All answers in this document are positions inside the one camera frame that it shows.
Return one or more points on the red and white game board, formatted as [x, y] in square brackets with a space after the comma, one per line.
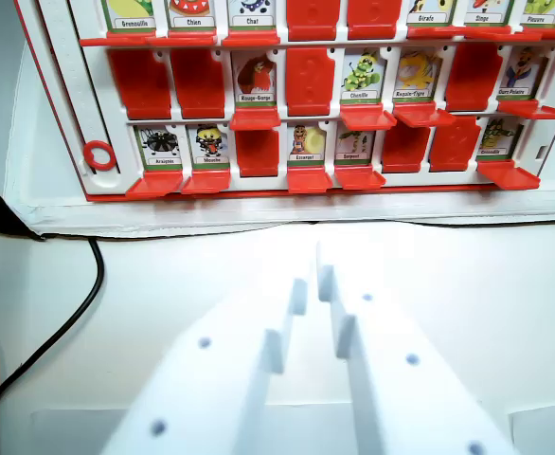
[306, 109]

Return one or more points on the small white paper sheet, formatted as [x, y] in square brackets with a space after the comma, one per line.
[547, 431]

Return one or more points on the red plastic board flap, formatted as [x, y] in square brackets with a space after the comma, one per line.
[257, 151]

